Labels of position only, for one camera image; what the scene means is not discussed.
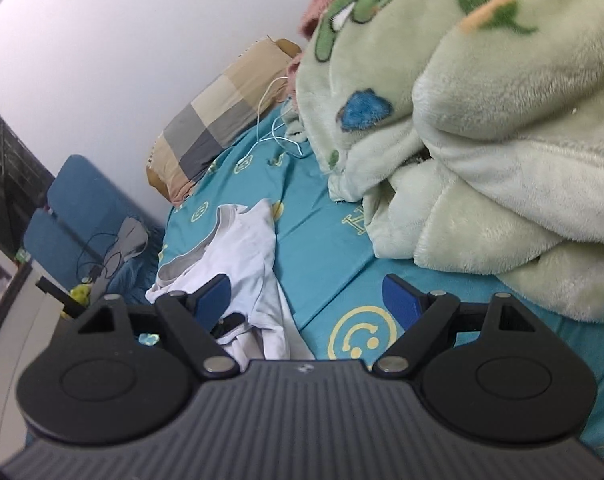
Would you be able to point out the white t-shirt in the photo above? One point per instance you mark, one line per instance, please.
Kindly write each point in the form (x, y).
(247, 255)

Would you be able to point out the checkered pillow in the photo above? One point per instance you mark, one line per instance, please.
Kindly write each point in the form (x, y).
(217, 120)

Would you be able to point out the grey cloth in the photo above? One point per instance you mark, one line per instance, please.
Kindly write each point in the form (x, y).
(122, 250)

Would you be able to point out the teal printed bed sheet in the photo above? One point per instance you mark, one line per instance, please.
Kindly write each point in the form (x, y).
(322, 260)

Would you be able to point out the blue chair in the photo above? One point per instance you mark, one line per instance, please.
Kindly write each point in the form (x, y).
(77, 210)

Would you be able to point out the green printed fleece blanket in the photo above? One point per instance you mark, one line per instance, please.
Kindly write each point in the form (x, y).
(462, 125)

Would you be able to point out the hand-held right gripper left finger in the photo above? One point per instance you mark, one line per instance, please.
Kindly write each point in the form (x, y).
(213, 297)

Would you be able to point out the yellow-green plush toy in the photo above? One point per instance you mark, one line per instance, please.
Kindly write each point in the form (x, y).
(80, 294)

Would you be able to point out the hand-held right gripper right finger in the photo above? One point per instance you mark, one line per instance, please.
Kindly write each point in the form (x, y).
(400, 301)

